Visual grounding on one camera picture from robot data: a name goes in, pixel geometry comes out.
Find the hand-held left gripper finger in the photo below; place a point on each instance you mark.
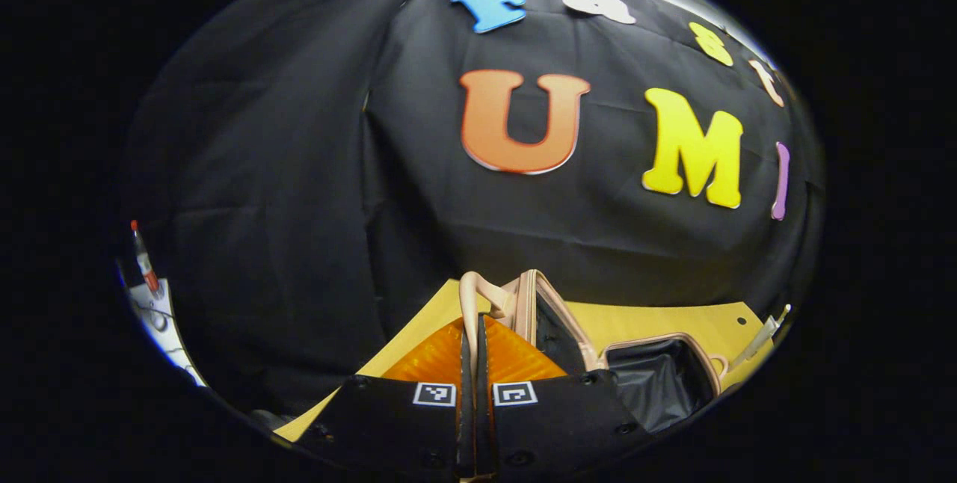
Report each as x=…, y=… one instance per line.
x=484, y=408
x=466, y=408

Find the beige suitcase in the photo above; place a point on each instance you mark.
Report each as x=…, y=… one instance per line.
x=658, y=386

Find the red tipped white tool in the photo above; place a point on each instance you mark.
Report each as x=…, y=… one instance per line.
x=144, y=262

